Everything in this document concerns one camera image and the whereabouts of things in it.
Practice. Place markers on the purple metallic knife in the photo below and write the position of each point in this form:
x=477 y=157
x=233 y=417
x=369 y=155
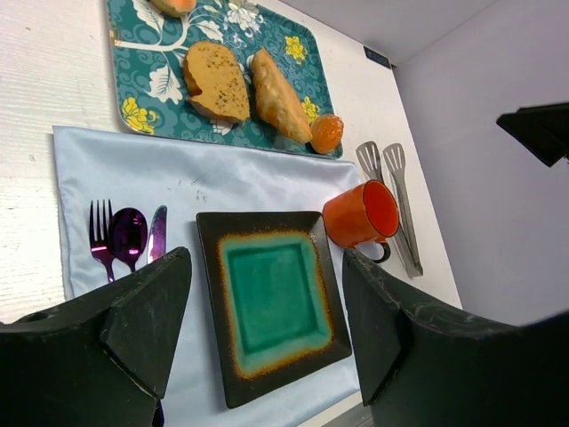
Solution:
x=157 y=235

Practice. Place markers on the blue table corner label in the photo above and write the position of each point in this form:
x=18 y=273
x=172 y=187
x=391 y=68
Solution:
x=376 y=57

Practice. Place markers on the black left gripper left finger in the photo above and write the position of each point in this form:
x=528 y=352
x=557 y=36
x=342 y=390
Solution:
x=101 y=359

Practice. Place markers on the orange ceramic mug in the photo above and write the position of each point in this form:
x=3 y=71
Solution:
x=366 y=213

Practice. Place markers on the metal serving tongs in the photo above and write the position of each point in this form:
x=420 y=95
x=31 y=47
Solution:
x=390 y=163

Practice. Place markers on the purple metallic fork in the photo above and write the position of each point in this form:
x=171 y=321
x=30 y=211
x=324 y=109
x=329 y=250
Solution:
x=99 y=218

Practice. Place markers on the square black green plate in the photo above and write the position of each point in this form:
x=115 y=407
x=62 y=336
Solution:
x=275 y=300

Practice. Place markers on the teal floral tray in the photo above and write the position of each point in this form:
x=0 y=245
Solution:
x=148 y=49

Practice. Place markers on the long crusty bread roll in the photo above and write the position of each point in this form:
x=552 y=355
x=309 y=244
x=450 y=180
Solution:
x=276 y=101

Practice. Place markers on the round orange bun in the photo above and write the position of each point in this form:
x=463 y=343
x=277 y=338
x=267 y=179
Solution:
x=175 y=8

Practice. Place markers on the purple metallic spoon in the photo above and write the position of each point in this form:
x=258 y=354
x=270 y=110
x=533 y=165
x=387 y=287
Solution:
x=128 y=236

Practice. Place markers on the toasted bread slice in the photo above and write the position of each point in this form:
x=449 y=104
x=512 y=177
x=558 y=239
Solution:
x=215 y=82

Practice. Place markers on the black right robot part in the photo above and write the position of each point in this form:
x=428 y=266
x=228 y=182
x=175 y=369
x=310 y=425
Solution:
x=543 y=130

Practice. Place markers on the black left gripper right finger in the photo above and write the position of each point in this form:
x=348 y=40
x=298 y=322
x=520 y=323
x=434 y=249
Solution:
x=422 y=362

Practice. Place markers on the orange glazed bun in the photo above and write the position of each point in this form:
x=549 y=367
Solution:
x=327 y=131

